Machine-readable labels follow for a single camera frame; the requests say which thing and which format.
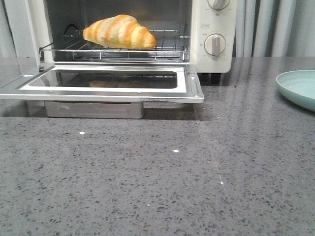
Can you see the white Toshiba toaster oven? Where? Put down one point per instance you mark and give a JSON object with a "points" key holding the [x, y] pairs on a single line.
{"points": [[194, 19]]}

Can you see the upper beige oven knob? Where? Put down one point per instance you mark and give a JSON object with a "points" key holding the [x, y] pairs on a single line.
{"points": [[218, 4]]}

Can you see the light green plate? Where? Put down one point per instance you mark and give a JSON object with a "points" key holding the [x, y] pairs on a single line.
{"points": [[298, 87]]}

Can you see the lower beige oven knob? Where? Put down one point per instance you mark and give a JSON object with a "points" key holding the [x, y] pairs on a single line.
{"points": [[214, 44]]}

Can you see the golden croissant bread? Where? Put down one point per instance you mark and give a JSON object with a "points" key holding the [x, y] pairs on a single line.
{"points": [[121, 31]]}

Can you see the glass oven door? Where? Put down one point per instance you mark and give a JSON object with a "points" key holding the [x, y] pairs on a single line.
{"points": [[108, 83]]}

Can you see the black right oven foot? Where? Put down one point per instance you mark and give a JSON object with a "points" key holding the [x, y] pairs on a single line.
{"points": [[215, 78]]}

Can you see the beige oven knob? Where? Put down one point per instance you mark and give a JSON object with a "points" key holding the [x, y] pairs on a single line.
{"points": [[214, 44], [218, 4]]}

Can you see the metal wire oven rack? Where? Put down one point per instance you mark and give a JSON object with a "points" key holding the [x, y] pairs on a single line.
{"points": [[171, 46]]}

